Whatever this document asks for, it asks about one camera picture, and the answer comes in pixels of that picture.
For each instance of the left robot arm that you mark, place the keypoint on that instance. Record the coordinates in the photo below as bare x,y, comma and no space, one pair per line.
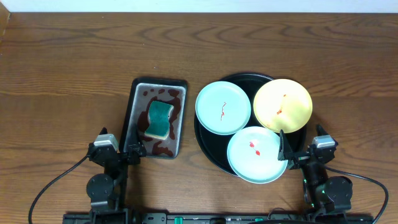
107,191

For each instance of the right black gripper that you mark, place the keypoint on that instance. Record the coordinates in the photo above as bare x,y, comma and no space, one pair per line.
300,159

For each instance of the light blue plate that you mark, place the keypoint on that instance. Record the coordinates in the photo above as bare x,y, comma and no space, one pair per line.
223,108
253,155

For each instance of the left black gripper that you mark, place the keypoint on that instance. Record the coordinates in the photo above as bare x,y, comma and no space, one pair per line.
137,151

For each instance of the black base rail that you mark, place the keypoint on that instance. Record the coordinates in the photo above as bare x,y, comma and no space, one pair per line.
163,218

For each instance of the green yellow sponge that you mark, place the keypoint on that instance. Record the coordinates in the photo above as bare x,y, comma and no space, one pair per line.
159,120

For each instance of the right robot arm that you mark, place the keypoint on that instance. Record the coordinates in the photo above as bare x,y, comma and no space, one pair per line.
327,195

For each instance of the yellow plate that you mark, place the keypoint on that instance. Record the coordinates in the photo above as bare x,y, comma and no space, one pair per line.
282,104

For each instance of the rectangular metal baking tray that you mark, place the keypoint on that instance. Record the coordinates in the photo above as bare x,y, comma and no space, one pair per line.
144,91

